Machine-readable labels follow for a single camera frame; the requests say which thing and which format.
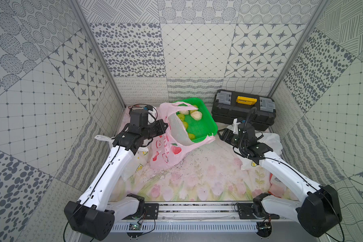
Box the lemon print plastic bag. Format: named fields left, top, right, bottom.
left=95, top=135, right=149, bottom=181

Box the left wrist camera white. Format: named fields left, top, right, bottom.
left=144, top=105, right=157, bottom=119

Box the pink plastic bag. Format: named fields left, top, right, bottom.
left=150, top=101, right=217, bottom=170

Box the black toolbox yellow handle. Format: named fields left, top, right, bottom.
left=212, top=89, right=276, bottom=131

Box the black screw bit case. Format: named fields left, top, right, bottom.
left=129, top=106, right=140, bottom=115

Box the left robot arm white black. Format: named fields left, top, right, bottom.
left=64, top=104, right=168, bottom=241

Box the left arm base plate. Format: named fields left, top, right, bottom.
left=127, top=203, right=159, bottom=220

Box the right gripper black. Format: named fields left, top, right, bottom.
left=217, top=127, right=247, bottom=151

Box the aluminium front rail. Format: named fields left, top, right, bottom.
left=74, top=201, right=323, bottom=223

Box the green plastic basket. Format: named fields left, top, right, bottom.
left=182, top=98, right=218, bottom=143

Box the red white work glove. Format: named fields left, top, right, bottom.
left=268, top=173, right=291, bottom=199

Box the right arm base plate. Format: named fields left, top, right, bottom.
left=234, top=202, right=280, bottom=220

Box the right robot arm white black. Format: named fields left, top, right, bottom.
left=217, top=121, right=342, bottom=238

